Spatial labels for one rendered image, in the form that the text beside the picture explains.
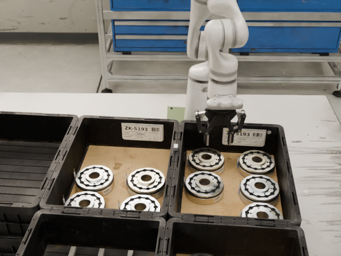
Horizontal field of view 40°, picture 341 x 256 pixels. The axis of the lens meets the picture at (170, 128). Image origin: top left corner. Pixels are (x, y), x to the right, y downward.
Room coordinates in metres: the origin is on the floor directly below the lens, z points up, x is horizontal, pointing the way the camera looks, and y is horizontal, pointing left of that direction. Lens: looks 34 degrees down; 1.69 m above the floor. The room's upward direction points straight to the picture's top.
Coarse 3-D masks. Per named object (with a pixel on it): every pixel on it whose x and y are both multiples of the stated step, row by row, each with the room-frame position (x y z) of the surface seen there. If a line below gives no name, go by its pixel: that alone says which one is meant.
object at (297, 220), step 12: (192, 120) 1.15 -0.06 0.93; (180, 132) 1.09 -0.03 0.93; (180, 144) 1.03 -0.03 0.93; (180, 156) 0.98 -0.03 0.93; (288, 156) 0.98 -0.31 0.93; (288, 168) 0.94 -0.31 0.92; (288, 180) 0.88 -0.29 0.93; (168, 216) 0.77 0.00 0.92; (180, 216) 0.76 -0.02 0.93; (192, 216) 0.76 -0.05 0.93; (204, 216) 0.76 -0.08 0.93; (216, 216) 0.76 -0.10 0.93; (228, 216) 0.76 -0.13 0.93; (300, 216) 0.76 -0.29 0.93
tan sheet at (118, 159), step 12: (96, 156) 1.11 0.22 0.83; (108, 156) 1.11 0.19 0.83; (120, 156) 1.11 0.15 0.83; (132, 156) 1.11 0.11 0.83; (144, 156) 1.11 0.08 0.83; (156, 156) 1.11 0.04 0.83; (168, 156) 1.11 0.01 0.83; (120, 168) 1.05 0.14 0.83; (132, 168) 1.05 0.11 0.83; (156, 168) 1.05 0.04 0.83; (120, 180) 1.00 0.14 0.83; (72, 192) 0.95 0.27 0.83; (120, 192) 0.95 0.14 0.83; (108, 204) 0.90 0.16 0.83; (120, 204) 0.90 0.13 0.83
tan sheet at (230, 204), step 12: (228, 156) 1.11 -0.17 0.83; (228, 168) 1.05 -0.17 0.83; (228, 180) 1.00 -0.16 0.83; (276, 180) 1.00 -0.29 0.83; (228, 192) 0.95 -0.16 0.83; (192, 204) 0.90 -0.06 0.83; (216, 204) 0.90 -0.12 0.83; (228, 204) 0.90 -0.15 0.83; (240, 204) 0.90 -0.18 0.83; (276, 204) 0.90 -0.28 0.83
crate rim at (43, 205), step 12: (120, 120) 1.16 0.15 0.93; (132, 120) 1.15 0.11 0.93; (144, 120) 1.15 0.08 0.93; (156, 120) 1.15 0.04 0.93; (168, 120) 1.15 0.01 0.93; (72, 132) 1.09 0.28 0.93; (72, 144) 1.04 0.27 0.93; (60, 168) 0.93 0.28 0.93; (168, 168) 0.93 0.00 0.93; (168, 180) 0.88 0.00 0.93; (48, 192) 0.84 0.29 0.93; (168, 192) 0.84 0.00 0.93; (168, 204) 0.80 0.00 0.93
